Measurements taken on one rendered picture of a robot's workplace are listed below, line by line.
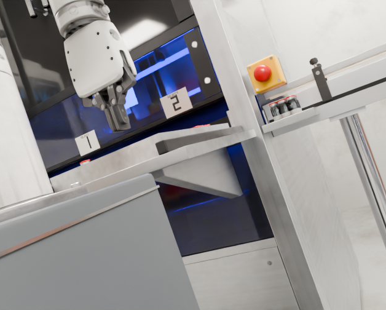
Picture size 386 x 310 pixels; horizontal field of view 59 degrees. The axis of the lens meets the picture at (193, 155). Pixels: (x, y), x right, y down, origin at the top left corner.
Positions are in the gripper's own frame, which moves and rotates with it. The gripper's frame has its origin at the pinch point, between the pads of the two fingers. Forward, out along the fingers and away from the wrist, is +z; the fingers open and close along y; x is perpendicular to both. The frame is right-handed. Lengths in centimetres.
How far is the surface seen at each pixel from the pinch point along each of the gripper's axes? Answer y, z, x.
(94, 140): 38, -6, -38
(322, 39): -32, -50, -272
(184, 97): 4.0, -6.3, -37.9
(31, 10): 39, -49, -32
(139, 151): -1.5, 6.2, -0.7
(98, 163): 7.6, 5.5, -0.8
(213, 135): -8.0, 7.2, -17.6
